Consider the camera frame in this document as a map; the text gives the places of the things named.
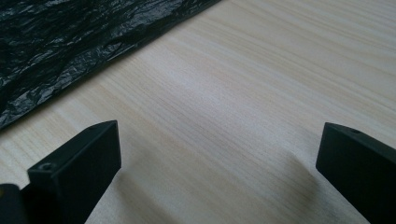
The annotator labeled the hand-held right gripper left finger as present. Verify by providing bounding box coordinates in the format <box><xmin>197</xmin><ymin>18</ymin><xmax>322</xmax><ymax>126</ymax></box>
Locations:
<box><xmin>27</xmin><ymin>119</ymin><xmax>122</xmax><ymax>224</ymax></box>

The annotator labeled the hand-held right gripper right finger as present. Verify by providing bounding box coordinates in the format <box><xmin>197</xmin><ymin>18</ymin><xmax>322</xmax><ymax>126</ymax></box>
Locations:
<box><xmin>316</xmin><ymin>121</ymin><xmax>396</xmax><ymax>224</ymax></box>

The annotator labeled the black plastic trash bag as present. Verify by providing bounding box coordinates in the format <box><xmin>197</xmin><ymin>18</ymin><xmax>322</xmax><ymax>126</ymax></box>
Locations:
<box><xmin>0</xmin><ymin>0</ymin><xmax>222</xmax><ymax>131</ymax></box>

